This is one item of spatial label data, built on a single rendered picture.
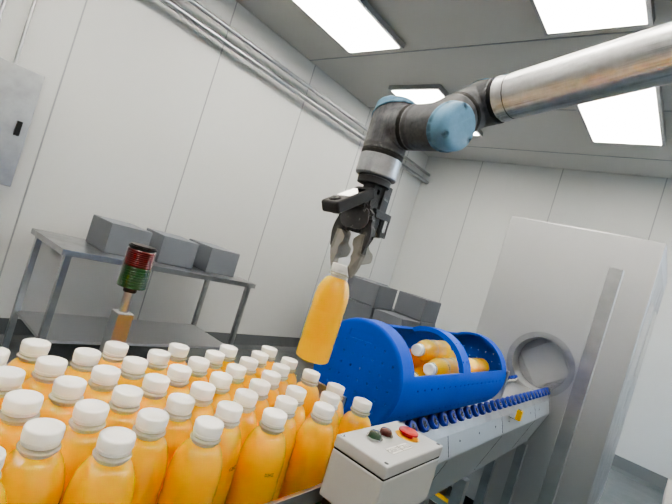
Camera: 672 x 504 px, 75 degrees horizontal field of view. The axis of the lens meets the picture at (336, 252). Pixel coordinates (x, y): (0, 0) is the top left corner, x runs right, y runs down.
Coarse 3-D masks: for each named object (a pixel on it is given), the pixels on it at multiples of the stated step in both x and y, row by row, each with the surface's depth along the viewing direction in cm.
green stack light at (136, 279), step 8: (120, 272) 99; (128, 272) 98; (136, 272) 98; (144, 272) 99; (120, 280) 98; (128, 280) 98; (136, 280) 98; (144, 280) 100; (128, 288) 98; (136, 288) 99; (144, 288) 101
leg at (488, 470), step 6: (492, 462) 268; (486, 468) 269; (492, 468) 267; (486, 474) 269; (492, 474) 271; (480, 480) 270; (486, 480) 268; (480, 486) 269; (486, 486) 267; (480, 492) 269; (486, 492) 270; (480, 498) 268
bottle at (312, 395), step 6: (300, 378) 98; (300, 384) 96; (306, 384) 96; (312, 384) 96; (306, 390) 95; (312, 390) 96; (318, 390) 98; (306, 396) 95; (312, 396) 95; (318, 396) 97; (306, 402) 94; (312, 402) 95; (306, 408) 94; (306, 414) 94
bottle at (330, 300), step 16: (336, 272) 89; (320, 288) 88; (336, 288) 87; (320, 304) 87; (336, 304) 87; (320, 320) 87; (336, 320) 88; (304, 336) 88; (320, 336) 87; (336, 336) 89; (304, 352) 87; (320, 352) 87
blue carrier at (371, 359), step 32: (352, 320) 117; (352, 352) 116; (384, 352) 110; (480, 352) 180; (352, 384) 114; (384, 384) 108; (416, 384) 112; (448, 384) 128; (480, 384) 150; (384, 416) 106; (416, 416) 124
